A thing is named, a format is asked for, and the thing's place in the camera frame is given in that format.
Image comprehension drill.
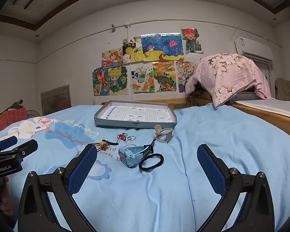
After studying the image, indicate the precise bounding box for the person's left hand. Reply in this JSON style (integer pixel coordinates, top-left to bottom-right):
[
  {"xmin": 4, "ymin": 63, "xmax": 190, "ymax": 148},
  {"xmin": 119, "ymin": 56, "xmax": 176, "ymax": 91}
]
[{"xmin": 0, "ymin": 176, "xmax": 15, "ymax": 217}]

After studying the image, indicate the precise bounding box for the printed light blue blanket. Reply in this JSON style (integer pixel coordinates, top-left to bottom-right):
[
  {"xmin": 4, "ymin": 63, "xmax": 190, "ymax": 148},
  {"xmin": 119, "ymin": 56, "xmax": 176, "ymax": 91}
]
[{"xmin": 0, "ymin": 103, "xmax": 290, "ymax": 232}]

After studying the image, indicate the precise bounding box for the red checkered cloth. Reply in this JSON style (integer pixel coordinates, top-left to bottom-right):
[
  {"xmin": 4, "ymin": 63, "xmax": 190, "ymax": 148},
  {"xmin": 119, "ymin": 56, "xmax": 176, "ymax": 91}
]
[{"xmin": 0, "ymin": 106, "xmax": 27, "ymax": 136}]

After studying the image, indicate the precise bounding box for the pink floral cloth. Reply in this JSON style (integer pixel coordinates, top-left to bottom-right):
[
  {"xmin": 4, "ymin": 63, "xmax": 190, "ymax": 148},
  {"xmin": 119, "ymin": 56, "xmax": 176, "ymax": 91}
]
[{"xmin": 185, "ymin": 52, "xmax": 276, "ymax": 109}]

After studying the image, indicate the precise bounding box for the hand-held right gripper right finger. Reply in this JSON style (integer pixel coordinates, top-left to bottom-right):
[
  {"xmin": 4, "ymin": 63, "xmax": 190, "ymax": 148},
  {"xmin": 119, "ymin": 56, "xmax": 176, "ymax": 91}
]
[{"xmin": 196, "ymin": 144, "xmax": 276, "ymax": 232}]

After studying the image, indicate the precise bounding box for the orange bead keychain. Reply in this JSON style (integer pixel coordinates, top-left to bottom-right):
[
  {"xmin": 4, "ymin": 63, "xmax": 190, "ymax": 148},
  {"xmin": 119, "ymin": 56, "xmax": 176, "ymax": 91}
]
[{"xmin": 87, "ymin": 139, "xmax": 112, "ymax": 150}]

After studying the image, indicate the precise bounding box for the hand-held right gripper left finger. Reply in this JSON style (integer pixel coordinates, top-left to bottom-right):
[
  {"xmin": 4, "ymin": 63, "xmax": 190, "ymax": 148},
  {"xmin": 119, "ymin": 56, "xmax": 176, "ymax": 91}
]
[{"xmin": 18, "ymin": 144, "xmax": 98, "ymax": 232}]

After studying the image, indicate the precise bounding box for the grey cardboard tray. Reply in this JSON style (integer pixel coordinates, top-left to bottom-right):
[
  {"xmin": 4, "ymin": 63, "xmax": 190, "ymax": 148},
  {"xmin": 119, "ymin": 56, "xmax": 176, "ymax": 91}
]
[{"xmin": 94, "ymin": 100, "xmax": 177, "ymax": 129}]

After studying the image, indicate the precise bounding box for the black hair tie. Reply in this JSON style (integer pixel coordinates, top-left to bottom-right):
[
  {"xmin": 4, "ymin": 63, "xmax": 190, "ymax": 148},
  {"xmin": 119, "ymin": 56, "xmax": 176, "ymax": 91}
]
[{"xmin": 138, "ymin": 153, "xmax": 164, "ymax": 172}]

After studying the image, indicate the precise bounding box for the brown hanging cloth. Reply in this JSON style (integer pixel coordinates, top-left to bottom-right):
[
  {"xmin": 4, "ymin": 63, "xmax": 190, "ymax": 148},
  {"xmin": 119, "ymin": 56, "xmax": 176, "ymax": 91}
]
[{"xmin": 274, "ymin": 77, "xmax": 290, "ymax": 102}]

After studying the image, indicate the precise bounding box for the wooden bed frame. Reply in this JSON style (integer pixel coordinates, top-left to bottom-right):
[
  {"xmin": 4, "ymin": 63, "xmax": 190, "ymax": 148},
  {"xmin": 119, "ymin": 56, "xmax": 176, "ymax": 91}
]
[{"xmin": 232, "ymin": 101, "xmax": 290, "ymax": 143}]

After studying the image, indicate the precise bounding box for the blue smartwatch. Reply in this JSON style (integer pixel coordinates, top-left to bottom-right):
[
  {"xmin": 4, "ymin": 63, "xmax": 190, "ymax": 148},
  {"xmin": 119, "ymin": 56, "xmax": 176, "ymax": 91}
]
[{"xmin": 118, "ymin": 141, "xmax": 155, "ymax": 168}]

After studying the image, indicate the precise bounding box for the group of wall drawings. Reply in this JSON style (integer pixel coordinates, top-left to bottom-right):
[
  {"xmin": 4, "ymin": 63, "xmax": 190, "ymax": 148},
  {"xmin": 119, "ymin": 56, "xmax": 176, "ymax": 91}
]
[{"xmin": 92, "ymin": 28, "xmax": 204, "ymax": 96}]

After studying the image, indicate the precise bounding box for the small wall door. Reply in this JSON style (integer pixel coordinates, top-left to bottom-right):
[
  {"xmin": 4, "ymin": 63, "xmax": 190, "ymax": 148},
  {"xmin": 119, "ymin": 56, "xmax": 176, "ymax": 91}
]
[{"xmin": 41, "ymin": 85, "xmax": 71, "ymax": 115}]

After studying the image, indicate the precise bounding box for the wooden headboard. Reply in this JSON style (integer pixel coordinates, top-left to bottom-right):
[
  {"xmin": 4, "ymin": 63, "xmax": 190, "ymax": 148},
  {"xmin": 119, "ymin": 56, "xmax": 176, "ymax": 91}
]
[{"xmin": 101, "ymin": 94, "xmax": 213, "ymax": 109}]

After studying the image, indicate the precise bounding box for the white wall cable conduit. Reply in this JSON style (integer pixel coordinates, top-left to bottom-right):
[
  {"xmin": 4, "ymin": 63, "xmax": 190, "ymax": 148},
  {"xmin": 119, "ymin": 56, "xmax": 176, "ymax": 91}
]
[{"xmin": 86, "ymin": 20, "xmax": 133, "ymax": 44}]

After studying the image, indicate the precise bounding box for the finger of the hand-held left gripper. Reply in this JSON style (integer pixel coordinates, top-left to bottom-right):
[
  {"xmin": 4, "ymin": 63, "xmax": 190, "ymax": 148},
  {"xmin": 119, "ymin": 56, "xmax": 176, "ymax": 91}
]
[
  {"xmin": 0, "ymin": 136, "xmax": 18, "ymax": 150},
  {"xmin": 3, "ymin": 139, "xmax": 38, "ymax": 160}
]

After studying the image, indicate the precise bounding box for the white air conditioner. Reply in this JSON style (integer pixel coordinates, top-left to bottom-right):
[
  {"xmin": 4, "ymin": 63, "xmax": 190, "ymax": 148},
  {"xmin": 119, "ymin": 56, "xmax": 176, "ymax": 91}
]
[{"xmin": 234, "ymin": 37, "xmax": 273, "ymax": 62}]

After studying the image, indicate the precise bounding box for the white mattress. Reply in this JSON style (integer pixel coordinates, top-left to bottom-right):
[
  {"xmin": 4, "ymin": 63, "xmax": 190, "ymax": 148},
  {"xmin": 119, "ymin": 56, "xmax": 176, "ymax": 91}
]
[{"xmin": 237, "ymin": 99, "xmax": 290, "ymax": 121}]

